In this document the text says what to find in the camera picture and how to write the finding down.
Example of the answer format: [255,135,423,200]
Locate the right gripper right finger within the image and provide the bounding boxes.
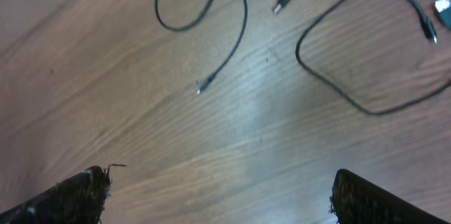
[330,168,449,224]

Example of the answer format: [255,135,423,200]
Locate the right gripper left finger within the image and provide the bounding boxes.
[1,163,117,224]

